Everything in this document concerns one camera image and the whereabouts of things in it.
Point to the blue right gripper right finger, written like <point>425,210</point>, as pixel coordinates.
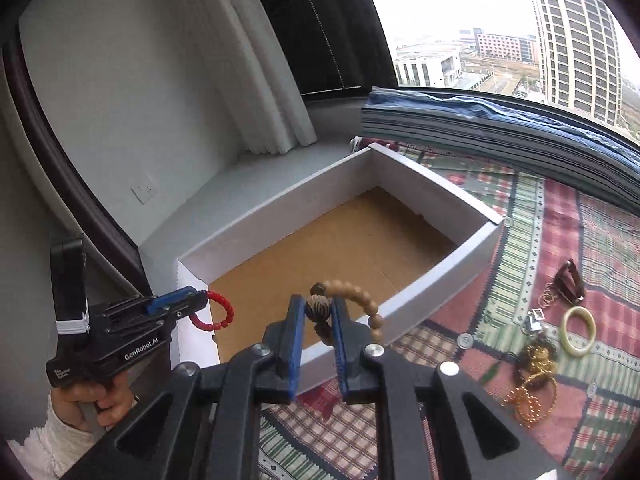
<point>358,360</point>

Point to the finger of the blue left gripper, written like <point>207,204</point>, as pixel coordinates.
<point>183,301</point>

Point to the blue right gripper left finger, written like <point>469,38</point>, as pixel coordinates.
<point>280,377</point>

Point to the silver ring keychain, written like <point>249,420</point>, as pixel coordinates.
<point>537,315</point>

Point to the white knit left sleeve forearm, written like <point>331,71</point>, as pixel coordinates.
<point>49,451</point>

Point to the person's left hand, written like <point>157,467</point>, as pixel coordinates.
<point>113,402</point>

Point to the white cardboard box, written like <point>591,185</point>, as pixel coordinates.
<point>377,220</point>

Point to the patchwork plaid quilt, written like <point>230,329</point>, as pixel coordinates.
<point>593,426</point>

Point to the white curtain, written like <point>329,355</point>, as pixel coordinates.
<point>257,82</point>

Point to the brown leather watch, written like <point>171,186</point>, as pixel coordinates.
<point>568,283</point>

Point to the folded grey blue mat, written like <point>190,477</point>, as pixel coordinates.
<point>535,137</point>

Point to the white wall socket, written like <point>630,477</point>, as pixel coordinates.
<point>144,190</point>

